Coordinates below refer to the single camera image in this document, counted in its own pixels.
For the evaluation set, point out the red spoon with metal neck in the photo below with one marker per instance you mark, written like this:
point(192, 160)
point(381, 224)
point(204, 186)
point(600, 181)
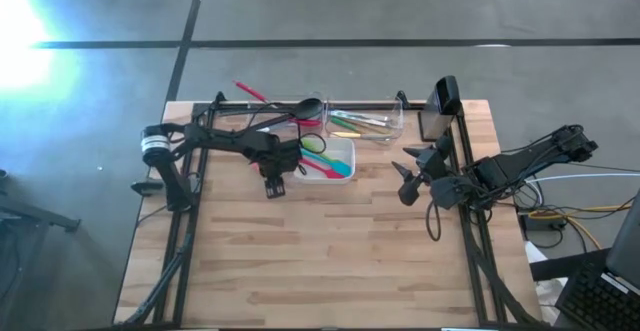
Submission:
point(250, 91)

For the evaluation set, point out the blue silicone spatula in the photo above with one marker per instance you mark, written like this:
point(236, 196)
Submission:
point(341, 168)

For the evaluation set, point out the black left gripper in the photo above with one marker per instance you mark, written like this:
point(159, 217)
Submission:
point(280, 158)

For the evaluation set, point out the green silicone spatula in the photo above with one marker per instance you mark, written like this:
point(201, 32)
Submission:
point(312, 145)

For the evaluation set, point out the black laptop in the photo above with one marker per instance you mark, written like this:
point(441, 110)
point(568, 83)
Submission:
point(595, 301)

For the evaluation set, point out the grey metal utensil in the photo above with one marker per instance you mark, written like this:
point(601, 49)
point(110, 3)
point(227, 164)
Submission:
point(375, 121)

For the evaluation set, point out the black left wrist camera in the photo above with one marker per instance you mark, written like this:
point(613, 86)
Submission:
point(275, 188)

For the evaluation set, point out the black table-edge bracket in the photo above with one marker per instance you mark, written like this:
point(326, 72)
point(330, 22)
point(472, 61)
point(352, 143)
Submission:
point(145, 187)

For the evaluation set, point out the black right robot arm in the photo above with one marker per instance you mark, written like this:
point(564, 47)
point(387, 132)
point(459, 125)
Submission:
point(525, 163)

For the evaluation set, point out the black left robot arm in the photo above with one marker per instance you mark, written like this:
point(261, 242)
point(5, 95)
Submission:
point(225, 138)

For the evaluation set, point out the white paper sheet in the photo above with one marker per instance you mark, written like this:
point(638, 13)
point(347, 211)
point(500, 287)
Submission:
point(550, 291)

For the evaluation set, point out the black aluminium frame rail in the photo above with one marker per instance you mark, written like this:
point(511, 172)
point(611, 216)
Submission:
point(476, 261)
point(417, 105)
point(182, 251)

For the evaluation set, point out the black frame corner bracket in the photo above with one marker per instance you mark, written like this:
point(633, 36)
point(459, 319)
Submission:
point(403, 100)
point(220, 97)

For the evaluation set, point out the white rectangular plastic bin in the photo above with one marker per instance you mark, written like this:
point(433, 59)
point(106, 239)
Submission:
point(345, 146)

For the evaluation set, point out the black power box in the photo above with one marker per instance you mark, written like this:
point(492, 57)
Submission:
point(537, 221)

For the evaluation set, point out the red silicone spoon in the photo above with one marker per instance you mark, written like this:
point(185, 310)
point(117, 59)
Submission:
point(327, 172)

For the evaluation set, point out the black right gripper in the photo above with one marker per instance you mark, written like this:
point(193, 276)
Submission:
point(450, 191)

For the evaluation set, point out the black floor stand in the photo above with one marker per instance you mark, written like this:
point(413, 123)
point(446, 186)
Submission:
point(40, 216)

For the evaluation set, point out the clear plastic bin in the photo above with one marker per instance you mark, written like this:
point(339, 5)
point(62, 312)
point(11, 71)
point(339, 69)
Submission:
point(395, 131)
point(280, 102)

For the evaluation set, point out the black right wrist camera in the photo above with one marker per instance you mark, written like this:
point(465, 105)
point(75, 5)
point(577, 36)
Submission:
point(411, 193)

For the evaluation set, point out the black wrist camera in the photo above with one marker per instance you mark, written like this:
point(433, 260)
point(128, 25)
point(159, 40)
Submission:
point(275, 188)
point(411, 193)

